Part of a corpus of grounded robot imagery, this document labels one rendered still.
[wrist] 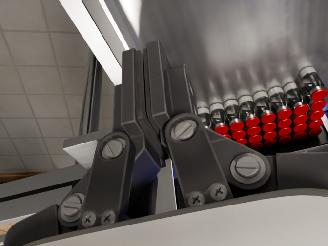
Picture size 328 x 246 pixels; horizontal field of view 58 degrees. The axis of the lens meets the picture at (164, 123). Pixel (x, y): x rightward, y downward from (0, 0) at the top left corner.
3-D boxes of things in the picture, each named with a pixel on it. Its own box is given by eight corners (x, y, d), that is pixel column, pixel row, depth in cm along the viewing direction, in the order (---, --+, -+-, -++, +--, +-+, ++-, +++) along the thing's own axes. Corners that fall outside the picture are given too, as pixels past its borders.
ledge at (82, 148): (157, 160, 61) (157, 168, 60) (100, 174, 64) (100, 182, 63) (130, 121, 51) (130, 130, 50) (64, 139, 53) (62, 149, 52)
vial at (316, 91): (314, 75, 42) (327, 98, 40) (298, 79, 43) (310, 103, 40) (315, 64, 41) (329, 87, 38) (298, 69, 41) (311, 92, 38)
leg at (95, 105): (116, 10, 119) (110, 182, 71) (96, 17, 121) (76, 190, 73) (106, -11, 112) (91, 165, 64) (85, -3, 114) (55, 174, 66)
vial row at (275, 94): (313, 86, 44) (326, 109, 41) (196, 117, 48) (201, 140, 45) (314, 75, 43) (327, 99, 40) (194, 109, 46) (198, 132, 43)
